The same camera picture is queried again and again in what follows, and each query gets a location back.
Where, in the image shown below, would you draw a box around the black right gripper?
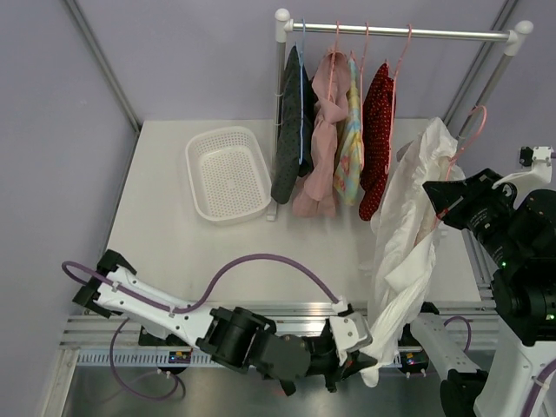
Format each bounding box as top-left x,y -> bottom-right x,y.
427,166 -> 528,265

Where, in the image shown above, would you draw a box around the pink hanger of white skirt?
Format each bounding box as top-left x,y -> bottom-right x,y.
432,104 -> 488,231

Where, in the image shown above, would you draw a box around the white ruffled skirt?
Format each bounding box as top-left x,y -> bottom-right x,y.
361,117 -> 464,387

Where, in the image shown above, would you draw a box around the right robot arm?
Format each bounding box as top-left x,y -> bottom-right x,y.
394,169 -> 555,416

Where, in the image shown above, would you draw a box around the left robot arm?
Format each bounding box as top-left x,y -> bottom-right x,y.
62,250 -> 377,396

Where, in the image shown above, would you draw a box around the yellow blue tie-dye skirt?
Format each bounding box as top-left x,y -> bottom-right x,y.
333,53 -> 364,206

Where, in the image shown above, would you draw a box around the red polka dot skirt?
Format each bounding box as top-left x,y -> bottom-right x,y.
359,63 -> 394,222

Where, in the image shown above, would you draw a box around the pink pleated skirt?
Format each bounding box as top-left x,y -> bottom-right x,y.
293,46 -> 350,217

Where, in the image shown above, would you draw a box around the pink hanger of red skirt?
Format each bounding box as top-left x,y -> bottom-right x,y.
381,23 -> 414,175

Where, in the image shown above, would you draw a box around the pink hanger of tie-dye skirt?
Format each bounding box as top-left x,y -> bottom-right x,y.
353,23 -> 370,84

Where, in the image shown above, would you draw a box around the dark grey dotted skirt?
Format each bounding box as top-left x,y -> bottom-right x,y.
271,46 -> 315,204

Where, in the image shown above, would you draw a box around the white metal clothes rack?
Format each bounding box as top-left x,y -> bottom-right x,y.
264,7 -> 534,222

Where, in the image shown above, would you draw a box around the white perforated plastic basket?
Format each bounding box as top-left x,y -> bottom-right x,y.
184,126 -> 271,226

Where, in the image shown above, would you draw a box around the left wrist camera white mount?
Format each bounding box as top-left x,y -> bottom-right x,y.
328,297 -> 373,361

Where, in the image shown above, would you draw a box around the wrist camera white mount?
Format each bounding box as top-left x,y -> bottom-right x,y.
493,146 -> 555,193
328,297 -> 373,361

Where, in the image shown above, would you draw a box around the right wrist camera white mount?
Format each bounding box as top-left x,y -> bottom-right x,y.
493,146 -> 555,193

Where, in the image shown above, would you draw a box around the blue wire hanger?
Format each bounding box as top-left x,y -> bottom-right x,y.
295,19 -> 306,166

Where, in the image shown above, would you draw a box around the aluminium corner frame right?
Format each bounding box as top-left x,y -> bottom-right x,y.
443,0 -> 520,129

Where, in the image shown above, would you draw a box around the aluminium corner frame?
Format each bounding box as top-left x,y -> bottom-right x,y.
443,0 -> 520,129
62,0 -> 142,135

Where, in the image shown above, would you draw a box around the white slotted cable duct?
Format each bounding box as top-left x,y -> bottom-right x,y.
76,350 -> 402,368

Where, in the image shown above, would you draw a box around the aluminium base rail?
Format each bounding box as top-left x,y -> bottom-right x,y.
61,301 -> 501,353

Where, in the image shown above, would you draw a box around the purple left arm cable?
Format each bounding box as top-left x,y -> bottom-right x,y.
61,253 -> 348,409

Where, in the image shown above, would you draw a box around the aluminium corner frame left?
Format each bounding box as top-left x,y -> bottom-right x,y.
62,0 -> 142,135

